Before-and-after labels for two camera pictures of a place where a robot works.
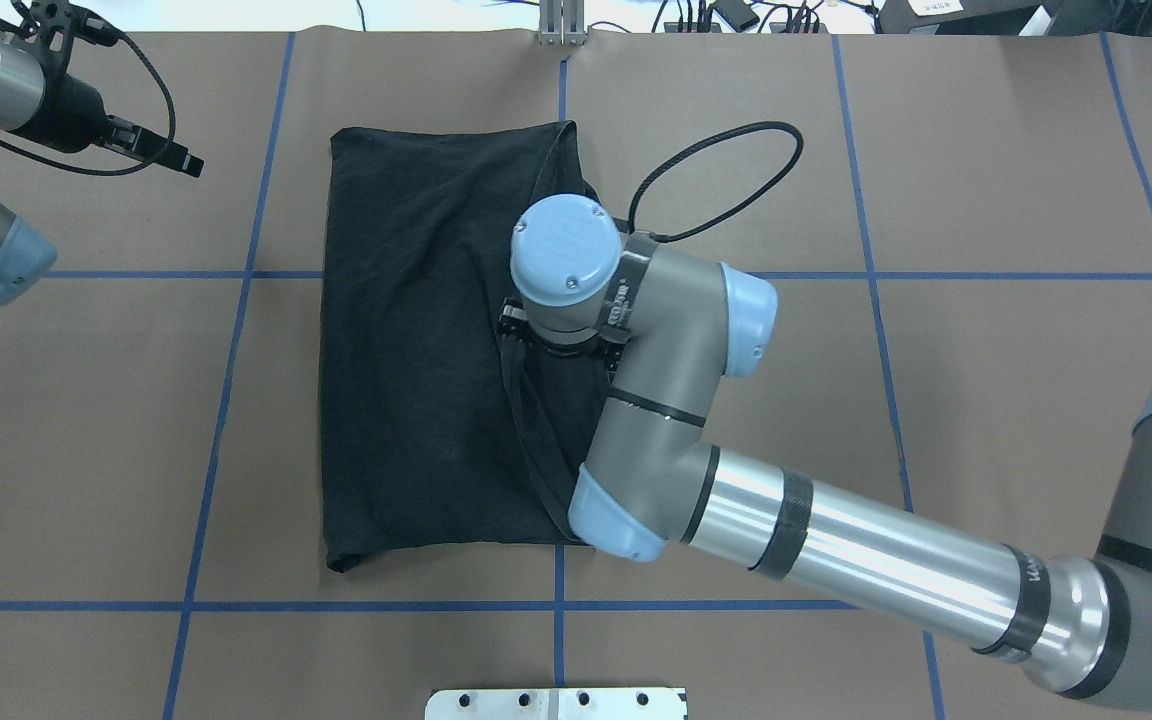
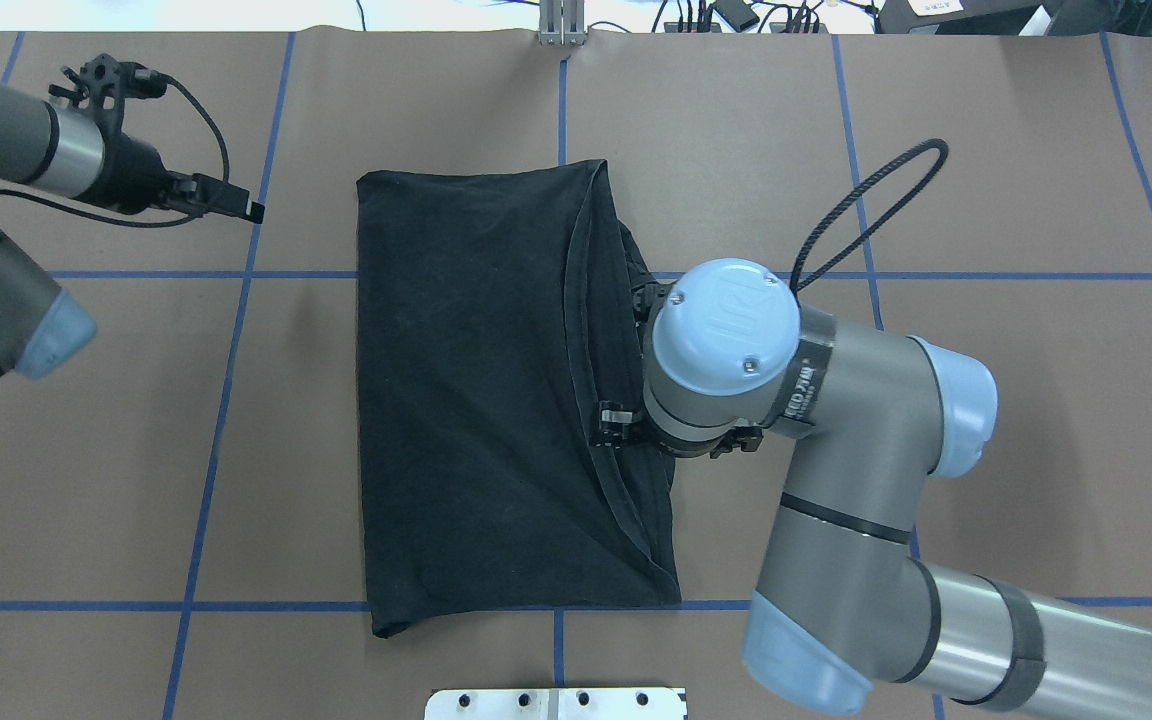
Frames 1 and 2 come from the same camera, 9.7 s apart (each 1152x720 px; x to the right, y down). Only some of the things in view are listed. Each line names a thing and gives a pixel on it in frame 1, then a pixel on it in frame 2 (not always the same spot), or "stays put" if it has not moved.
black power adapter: (736, 14) stays put
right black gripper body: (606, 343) to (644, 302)
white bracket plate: (609, 703) stays put
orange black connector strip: (673, 27) stays put
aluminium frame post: (562, 23) stays put
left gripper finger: (151, 146) to (216, 194)
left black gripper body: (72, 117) to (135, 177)
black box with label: (956, 17) stays put
